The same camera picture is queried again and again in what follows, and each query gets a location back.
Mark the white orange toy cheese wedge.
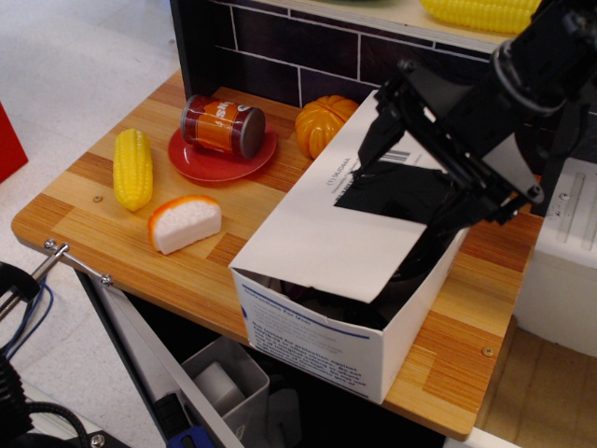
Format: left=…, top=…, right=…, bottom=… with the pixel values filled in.
left=148, top=195, right=222, bottom=255

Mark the blue cable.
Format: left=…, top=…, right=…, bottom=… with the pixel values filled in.
left=0, top=274, right=55, bottom=365

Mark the white cardboard box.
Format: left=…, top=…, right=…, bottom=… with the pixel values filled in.
left=230, top=97, right=465, bottom=403

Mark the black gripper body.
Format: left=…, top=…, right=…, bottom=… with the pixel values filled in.
left=375, top=61, right=545, bottom=223

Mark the metal table clamp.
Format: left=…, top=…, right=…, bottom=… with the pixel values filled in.
left=1, top=239, right=113, bottom=320

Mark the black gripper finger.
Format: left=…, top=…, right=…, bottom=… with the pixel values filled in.
left=354, top=109, right=406, bottom=177
left=423, top=187, right=485, bottom=238

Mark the blue black tool handle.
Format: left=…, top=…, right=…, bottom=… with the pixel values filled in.
left=154, top=393, right=214, bottom=448

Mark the orange toy pumpkin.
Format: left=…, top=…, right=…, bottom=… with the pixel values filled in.
left=295, top=95, right=359, bottom=159

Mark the red box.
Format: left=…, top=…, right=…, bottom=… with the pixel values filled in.
left=0, top=105, right=29, bottom=182

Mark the red plastic plate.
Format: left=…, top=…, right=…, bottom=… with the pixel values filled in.
left=168, top=124, right=277, bottom=182

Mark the black braided cable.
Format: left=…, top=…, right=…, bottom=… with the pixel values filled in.
left=0, top=354, right=90, bottom=448

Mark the yellow toy corn cob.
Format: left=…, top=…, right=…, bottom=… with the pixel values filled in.
left=113, top=129, right=153, bottom=211

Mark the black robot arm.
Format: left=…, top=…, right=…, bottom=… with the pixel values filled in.
left=342, top=1, right=596, bottom=235

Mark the grey plastic bin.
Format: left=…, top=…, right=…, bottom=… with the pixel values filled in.
left=182, top=337, right=270, bottom=447

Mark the yellow toy corn on shelf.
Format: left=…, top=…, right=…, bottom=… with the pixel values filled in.
left=420, top=0, right=540, bottom=34

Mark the red orange toy can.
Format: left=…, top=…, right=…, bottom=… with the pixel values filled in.
left=180, top=94, right=266, bottom=160

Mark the wooden shelf board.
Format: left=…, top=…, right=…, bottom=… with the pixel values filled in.
left=204, top=1, right=510, bottom=59

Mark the white roll in bin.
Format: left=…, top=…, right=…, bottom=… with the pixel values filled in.
left=193, top=361, right=245, bottom=416

